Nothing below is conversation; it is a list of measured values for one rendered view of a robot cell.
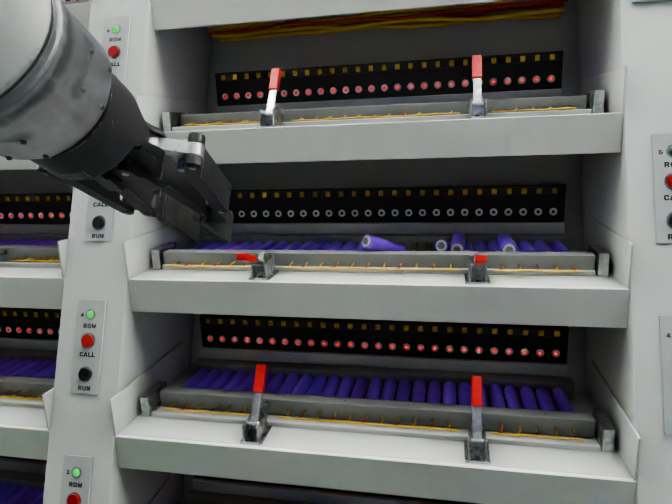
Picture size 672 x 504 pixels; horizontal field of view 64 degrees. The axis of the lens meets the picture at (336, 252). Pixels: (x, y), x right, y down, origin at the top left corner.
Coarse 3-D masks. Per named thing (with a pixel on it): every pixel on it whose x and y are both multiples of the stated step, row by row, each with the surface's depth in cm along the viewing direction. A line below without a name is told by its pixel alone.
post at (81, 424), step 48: (96, 0) 77; (144, 0) 75; (144, 48) 74; (192, 48) 88; (192, 96) 88; (96, 288) 71; (144, 336) 74; (192, 336) 88; (96, 432) 68; (48, 480) 69; (96, 480) 68; (144, 480) 75
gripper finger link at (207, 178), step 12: (192, 132) 38; (204, 144) 38; (192, 156) 37; (204, 156) 40; (192, 168) 37; (204, 168) 40; (216, 168) 43; (192, 180) 40; (204, 180) 40; (216, 180) 43; (204, 192) 42; (216, 192) 43; (216, 204) 44
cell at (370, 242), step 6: (366, 240) 69; (372, 240) 69; (378, 240) 70; (384, 240) 70; (366, 246) 69; (372, 246) 69; (378, 246) 70; (384, 246) 70; (390, 246) 71; (396, 246) 71; (402, 246) 72
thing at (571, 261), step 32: (192, 256) 74; (224, 256) 73; (256, 256) 72; (288, 256) 71; (320, 256) 70; (352, 256) 69; (384, 256) 68; (416, 256) 68; (448, 256) 67; (512, 256) 65; (544, 256) 64; (576, 256) 64
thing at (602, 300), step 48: (144, 240) 74; (624, 240) 59; (144, 288) 70; (192, 288) 69; (240, 288) 67; (288, 288) 66; (336, 288) 65; (384, 288) 63; (432, 288) 62; (480, 288) 61; (528, 288) 60; (576, 288) 59; (624, 288) 58
